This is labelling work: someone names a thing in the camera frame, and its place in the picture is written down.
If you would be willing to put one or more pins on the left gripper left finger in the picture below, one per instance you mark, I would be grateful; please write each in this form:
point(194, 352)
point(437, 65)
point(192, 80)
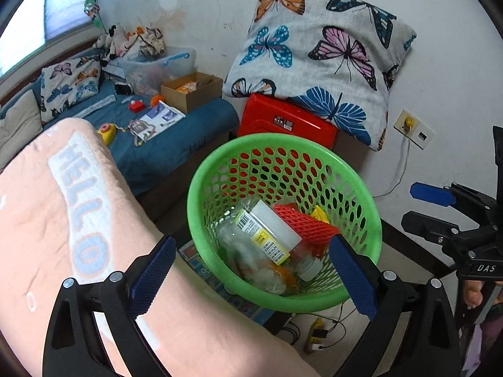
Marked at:
point(73, 345)

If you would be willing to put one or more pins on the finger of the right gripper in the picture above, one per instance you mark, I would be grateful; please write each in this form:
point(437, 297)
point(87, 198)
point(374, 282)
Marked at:
point(429, 228)
point(432, 194)

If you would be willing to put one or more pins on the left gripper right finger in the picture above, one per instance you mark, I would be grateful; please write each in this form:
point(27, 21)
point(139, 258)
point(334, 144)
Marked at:
point(430, 345)

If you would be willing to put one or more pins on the red foam fruit net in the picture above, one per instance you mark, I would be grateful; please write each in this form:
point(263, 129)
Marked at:
point(316, 234)

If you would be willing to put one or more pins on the clear plastic box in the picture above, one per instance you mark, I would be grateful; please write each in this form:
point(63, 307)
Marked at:
point(266, 229)

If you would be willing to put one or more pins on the yellow snack wrapper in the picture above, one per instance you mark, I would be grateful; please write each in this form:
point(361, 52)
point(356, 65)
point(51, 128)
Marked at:
point(319, 214)

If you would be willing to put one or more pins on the small round pudding cup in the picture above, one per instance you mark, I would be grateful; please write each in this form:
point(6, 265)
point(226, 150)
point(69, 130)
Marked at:
point(305, 264)

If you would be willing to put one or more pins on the tissue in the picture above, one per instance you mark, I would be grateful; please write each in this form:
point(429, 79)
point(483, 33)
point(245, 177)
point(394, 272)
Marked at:
point(248, 261)

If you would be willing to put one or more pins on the pink sleeve right forearm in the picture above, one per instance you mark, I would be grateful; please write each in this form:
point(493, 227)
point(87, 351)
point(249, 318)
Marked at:
point(483, 339)

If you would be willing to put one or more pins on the right hand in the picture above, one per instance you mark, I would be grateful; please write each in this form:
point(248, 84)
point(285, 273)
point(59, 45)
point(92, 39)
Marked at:
point(472, 293)

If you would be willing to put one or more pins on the power strip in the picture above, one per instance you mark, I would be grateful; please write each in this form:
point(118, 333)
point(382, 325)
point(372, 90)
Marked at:
point(315, 337)

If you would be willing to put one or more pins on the pink table cloth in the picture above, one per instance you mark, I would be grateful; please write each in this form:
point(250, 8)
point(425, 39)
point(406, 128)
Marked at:
point(67, 212)

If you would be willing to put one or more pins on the green plastic basket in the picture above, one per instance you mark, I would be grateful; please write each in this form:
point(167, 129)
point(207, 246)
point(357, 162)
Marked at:
point(277, 167)

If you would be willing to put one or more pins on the large butterfly pillow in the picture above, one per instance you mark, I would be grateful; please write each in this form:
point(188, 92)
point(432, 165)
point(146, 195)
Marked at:
point(335, 58)

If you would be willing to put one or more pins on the red plastic stool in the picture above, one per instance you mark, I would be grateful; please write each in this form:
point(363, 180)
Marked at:
point(266, 114)

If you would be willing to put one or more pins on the blue sofa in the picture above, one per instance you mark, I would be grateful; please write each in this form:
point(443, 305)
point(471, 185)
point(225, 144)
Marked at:
point(165, 137)

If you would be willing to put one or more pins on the yellow tape measure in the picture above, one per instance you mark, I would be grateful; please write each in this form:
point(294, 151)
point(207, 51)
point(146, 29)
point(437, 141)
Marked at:
point(108, 132)

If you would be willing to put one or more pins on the beige cushion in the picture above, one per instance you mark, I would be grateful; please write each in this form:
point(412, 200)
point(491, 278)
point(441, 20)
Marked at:
point(20, 125)

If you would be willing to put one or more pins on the paper booklet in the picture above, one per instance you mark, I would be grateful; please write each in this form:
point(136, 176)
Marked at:
point(157, 120)

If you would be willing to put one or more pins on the small red toy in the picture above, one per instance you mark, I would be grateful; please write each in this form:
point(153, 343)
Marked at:
point(136, 106)

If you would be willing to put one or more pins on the small butterfly pillow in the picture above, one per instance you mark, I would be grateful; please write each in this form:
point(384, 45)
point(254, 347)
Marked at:
point(68, 83)

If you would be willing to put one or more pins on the cardboard box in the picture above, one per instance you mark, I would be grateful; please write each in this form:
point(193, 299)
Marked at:
point(192, 91)

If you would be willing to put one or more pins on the clear plastic storage bin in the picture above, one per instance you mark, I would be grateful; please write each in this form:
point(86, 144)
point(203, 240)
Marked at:
point(147, 75)

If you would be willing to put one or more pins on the stuffed toys pile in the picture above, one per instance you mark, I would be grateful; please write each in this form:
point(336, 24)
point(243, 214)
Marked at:
point(147, 42)

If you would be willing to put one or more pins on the window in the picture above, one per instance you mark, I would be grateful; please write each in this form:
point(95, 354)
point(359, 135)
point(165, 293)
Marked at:
point(35, 25)

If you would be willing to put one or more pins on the wall socket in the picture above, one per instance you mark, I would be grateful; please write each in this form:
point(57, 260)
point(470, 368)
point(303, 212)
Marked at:
point(413, 129)

